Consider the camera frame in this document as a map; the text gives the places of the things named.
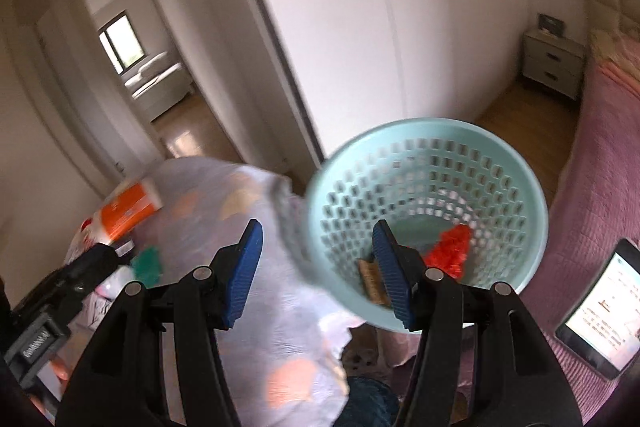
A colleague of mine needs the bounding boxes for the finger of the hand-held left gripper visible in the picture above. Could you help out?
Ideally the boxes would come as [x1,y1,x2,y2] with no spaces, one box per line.
[64,244,126,293]

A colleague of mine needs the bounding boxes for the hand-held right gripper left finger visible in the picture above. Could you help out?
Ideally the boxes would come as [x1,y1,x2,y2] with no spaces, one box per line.
[55,218,264,427]

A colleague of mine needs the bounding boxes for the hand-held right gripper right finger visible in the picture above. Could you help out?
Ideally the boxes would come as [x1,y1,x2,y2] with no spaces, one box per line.
[371,219,583,427]

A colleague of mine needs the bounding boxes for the light blue plastic basket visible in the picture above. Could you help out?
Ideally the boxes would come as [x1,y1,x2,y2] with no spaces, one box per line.
[304,118,549,334]

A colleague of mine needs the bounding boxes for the white and red packet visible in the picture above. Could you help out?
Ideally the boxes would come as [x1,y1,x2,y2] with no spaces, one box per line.
[65,217,101,263]

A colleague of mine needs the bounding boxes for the white crumpled wrapper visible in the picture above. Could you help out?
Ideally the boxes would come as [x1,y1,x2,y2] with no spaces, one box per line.
[95,267,136,303]

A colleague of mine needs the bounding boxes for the green packet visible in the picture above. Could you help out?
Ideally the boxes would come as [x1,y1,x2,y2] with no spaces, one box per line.
[131,247,166,288]

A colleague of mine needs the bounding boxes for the red crinkled wrapper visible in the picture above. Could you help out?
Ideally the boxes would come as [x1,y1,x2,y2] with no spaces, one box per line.
[424,223,473,280]

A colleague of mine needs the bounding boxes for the person's jeans leg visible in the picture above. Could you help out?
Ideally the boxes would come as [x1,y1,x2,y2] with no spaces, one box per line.
[345,377,401,427]

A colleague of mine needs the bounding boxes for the white sofa in far room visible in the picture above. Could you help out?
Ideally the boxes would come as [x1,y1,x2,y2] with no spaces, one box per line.
[122,52,193,120]

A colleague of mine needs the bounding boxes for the black tablet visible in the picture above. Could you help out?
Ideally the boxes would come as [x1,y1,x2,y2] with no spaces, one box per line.
[555,238,640,382]

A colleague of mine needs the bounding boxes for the window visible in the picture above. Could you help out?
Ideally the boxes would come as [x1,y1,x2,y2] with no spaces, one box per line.
[99,10,146,75]

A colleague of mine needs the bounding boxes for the bed with pink cover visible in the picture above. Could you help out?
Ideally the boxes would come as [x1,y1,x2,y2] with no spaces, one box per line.
[380,27,640,427]

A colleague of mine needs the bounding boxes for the white door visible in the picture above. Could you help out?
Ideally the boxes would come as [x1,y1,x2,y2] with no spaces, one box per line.
[125,0,321,172]

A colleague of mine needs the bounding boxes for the white nightstand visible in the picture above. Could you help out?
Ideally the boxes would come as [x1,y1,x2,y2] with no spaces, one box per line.
[520,29,586,100]

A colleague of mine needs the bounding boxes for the white wardrobe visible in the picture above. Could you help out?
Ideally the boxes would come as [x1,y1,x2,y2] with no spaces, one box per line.
[220,0,531,168]

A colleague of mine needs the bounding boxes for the small picture frame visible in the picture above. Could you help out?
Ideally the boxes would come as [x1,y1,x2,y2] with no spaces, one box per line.
[537,13,566,36]

